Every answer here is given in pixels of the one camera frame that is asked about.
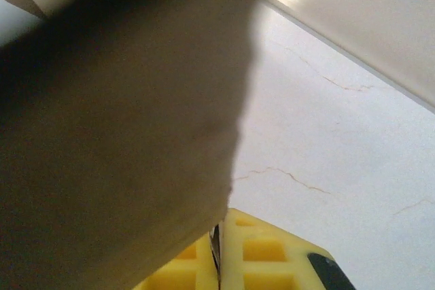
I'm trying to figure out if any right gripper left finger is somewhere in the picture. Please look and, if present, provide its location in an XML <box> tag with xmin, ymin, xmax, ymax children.
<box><xmin>132</xmin><ymin>232</ymin><xmax>218</xmax><ymax>290</ymax></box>

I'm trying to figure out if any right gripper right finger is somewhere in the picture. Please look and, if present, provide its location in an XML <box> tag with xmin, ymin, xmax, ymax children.
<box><xmin>219</xmin><ymin>207</ymin><xmax>356</xmax><ymax>290</ymax></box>

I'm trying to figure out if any brown cardboard paper box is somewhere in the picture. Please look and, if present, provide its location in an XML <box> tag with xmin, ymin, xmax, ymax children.
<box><xmin>0</xmin><ymin>0</ymin><xmax>265</xmax><ymax>290</ymax></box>

